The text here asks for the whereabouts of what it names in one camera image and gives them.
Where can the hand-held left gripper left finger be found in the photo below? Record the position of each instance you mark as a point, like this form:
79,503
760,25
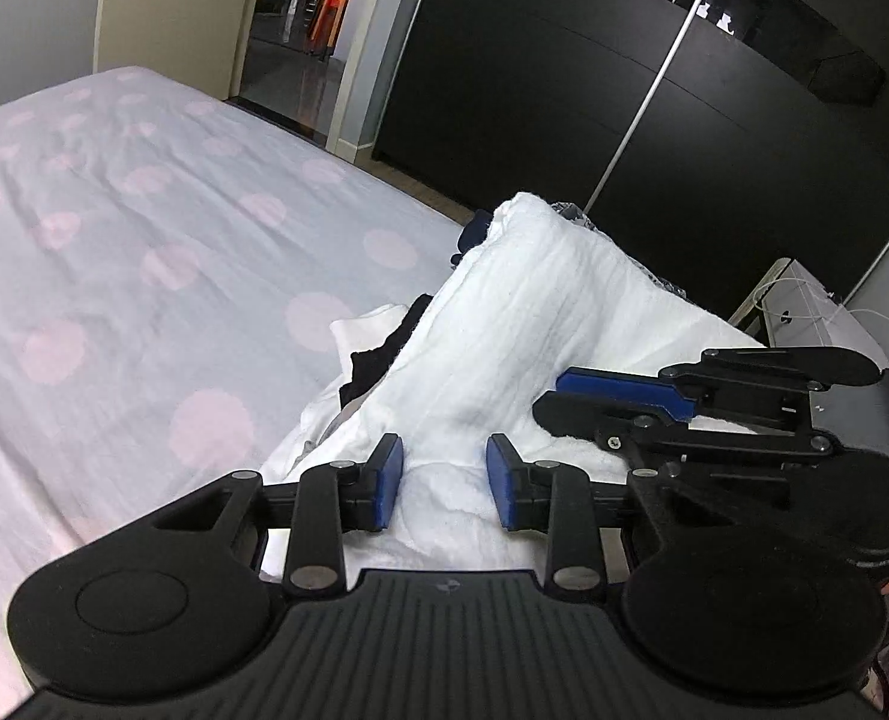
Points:
388,480

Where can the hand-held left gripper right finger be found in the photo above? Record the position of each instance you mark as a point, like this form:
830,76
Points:
503,484

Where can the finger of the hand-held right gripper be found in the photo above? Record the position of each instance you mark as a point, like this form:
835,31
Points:
624,394
587,420

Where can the white muslin garment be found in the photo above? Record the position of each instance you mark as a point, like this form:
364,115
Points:
527,330

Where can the black folded garment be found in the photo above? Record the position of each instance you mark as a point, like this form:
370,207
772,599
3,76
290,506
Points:
384,360

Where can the white folded cloth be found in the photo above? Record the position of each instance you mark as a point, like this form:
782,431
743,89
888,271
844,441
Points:
362,330

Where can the white side cabinet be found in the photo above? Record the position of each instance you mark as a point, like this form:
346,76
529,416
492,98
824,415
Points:
819,315

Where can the dark blue garment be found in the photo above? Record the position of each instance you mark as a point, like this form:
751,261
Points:
474,236

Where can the black wardrobe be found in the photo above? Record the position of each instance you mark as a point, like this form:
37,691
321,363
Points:
564,75

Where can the bed with pink dotted sheet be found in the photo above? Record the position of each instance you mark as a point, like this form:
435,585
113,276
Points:
151,240

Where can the orange object in hallway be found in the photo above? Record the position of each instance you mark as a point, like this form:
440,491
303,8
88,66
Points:
330,15

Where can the cream door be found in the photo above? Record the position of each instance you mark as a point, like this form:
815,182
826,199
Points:
174,7

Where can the cream door frame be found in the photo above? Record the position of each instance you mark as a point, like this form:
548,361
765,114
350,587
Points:
369,52

